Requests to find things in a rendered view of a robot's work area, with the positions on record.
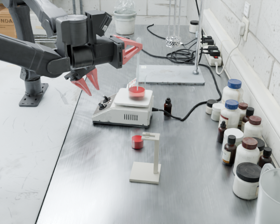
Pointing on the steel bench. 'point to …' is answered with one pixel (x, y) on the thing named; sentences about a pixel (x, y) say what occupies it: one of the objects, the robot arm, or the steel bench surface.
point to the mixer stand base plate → (171, 74)
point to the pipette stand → (152, 175)
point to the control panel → (105, 104)
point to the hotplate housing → (126, 115)
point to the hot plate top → (122, 100)
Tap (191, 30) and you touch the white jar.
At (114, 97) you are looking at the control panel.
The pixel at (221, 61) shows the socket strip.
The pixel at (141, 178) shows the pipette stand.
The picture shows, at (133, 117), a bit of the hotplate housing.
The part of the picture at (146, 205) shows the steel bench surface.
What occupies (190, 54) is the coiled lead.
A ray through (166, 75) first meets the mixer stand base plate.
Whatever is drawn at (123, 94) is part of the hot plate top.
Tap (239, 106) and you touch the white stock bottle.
